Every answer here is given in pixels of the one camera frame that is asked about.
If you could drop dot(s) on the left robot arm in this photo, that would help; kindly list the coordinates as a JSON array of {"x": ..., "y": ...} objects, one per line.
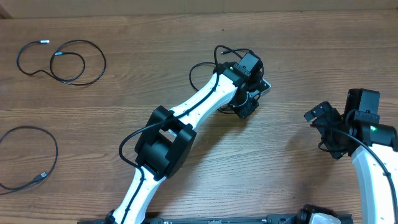
[{"x": 168, "y": 136}]

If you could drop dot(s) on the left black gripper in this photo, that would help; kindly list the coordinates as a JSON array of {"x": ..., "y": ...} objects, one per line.
[{"x": 245, "y": 109}]

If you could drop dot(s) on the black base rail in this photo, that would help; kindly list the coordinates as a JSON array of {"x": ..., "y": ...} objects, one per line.
[{"x": 270, "y": 219}]

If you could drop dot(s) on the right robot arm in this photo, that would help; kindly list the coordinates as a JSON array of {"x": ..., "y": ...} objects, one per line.
[{"x": 371, "y": 145}]

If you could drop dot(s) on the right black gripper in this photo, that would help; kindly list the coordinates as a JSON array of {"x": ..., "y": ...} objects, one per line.
[{"x": 329, "y": 114}]

